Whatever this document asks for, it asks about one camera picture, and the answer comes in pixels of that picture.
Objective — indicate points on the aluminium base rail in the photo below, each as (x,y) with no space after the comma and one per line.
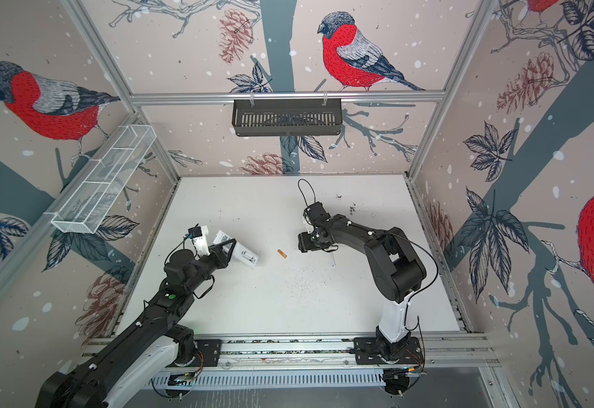
(319,351)

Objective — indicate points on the white remote control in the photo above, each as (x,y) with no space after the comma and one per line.
(241,252)

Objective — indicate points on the black wall basket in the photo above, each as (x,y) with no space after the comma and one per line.
(266,118)

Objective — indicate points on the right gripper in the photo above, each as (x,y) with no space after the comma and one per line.
(307,241)

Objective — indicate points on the white mesh wall shelf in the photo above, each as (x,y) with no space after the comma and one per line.
(90,203)

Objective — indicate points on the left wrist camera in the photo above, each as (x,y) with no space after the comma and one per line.
(198,235)

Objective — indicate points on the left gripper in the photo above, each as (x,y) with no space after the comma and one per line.
(219,255)

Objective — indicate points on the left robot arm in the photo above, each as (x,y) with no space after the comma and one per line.
(155,340)

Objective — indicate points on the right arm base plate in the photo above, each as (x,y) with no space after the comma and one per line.
(378,351)

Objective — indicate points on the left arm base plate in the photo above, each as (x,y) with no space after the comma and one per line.
(198,353)

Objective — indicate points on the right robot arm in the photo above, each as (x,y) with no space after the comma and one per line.
(397,272)

